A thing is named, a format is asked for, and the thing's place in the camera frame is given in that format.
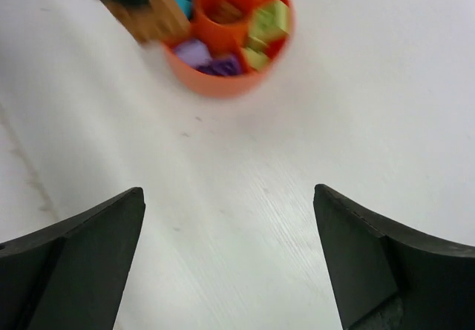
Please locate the brown long lego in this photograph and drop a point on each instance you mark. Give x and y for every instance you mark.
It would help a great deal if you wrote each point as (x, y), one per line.
(158, 20)
(224, 12)

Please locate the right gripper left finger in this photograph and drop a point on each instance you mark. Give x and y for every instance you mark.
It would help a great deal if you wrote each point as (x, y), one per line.
(72, 274)

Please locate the purple small lego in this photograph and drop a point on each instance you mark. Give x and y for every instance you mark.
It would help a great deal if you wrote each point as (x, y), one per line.
(222, 66)

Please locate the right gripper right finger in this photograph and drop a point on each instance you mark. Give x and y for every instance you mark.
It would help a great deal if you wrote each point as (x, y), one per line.
(386, 275)

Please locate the light green lego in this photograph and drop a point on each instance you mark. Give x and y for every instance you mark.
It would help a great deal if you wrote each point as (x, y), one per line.
(255, 53)
(270, 21)

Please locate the purple curved lego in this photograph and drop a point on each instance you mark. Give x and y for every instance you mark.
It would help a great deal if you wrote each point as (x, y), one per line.
(193, 52)

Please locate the cyan square lego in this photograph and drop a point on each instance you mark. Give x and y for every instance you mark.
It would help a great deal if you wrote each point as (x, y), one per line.
(186, 6)

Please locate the orange round divided container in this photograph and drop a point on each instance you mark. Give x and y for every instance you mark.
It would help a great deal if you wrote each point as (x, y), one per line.
(223, 40)

